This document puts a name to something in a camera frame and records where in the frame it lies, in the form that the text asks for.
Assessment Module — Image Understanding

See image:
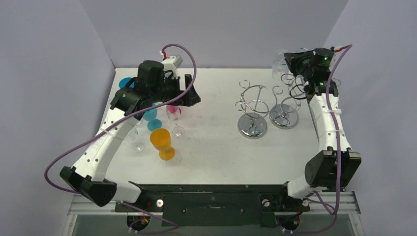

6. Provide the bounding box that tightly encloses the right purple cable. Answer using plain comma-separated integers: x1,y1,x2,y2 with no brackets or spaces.
286,44,353,235

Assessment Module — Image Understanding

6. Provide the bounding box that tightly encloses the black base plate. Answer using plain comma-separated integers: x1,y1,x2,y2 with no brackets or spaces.
115,184,310,227

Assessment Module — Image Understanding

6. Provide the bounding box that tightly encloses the pink wine glass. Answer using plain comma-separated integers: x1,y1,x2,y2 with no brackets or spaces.
166,105,181,115

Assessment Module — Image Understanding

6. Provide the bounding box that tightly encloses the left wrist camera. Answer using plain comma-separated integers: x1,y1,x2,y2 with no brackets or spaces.
160,51,183,80

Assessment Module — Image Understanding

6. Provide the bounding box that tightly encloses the chrome wine glass rack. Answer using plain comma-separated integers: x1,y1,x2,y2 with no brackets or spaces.
235,80,283,140

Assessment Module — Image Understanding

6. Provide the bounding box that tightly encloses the blue wine glass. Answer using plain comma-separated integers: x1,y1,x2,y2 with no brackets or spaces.
119,77,135,89
143,109,162,132

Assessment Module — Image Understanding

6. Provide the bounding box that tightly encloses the orange wine glass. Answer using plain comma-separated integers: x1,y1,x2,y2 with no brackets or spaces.
149,128,176,161

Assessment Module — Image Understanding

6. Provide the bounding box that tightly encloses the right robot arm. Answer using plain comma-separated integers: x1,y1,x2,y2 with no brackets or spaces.
277,47,361,210

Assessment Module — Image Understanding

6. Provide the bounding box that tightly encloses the tall chrome glass rack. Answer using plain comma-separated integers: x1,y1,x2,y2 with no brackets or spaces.
269,48,342,130

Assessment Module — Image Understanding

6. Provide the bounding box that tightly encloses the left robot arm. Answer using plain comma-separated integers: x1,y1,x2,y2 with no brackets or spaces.
60,56,201,211

